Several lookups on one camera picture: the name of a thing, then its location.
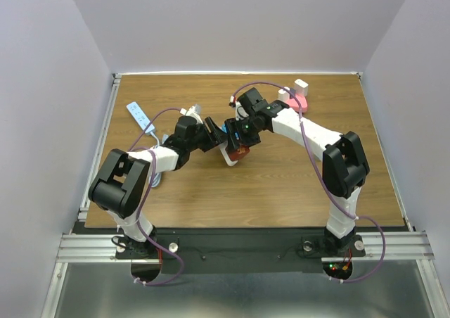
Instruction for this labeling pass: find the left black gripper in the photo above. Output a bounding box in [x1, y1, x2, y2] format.
[187, 117, 226, 153]

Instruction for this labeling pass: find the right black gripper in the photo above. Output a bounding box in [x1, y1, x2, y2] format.
[224, 115, 259, 153]

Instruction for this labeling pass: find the white triangular socket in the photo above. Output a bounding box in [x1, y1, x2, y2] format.
[220, 150, 238, 167]

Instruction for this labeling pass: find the dark red plug adapter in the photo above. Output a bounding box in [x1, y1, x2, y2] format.
[228, 146, 250, 161]

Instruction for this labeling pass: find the light blue power strip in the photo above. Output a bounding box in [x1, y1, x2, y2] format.
[126, 101, 168, 148]

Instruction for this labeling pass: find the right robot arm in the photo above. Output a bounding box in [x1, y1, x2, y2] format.
[219, 88, 370, 255]

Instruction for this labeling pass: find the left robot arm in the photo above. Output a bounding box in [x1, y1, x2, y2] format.
[88, 116, 229, 257]

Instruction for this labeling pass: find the white charger plug front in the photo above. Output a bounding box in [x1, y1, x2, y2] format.
[278, 89, 290, 103]

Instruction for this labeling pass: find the white charger plug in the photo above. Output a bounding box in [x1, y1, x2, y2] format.
[294, 79, 309, 97]
[278, 89, 290, 103]

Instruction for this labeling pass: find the pink triangular socket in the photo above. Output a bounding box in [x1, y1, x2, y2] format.
[287, 94, 309, 114]

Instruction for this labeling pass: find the white charger plug rear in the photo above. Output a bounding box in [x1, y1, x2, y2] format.
[294, 79, 309, 97]

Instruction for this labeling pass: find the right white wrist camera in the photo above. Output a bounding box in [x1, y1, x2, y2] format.
[229, 95, 248, 120]

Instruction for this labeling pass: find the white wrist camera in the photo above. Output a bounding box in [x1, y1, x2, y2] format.
[229, 95, 248, 120]
[179, 104, 203, 124]

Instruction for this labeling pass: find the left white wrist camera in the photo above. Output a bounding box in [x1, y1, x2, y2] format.
[179, 104, 203, 124]

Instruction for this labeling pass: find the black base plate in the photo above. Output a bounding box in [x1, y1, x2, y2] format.
[70, 226, 366, 275]

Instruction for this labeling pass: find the aluminium frame rail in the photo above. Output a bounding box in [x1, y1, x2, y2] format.
[43, 76, 434, 317]

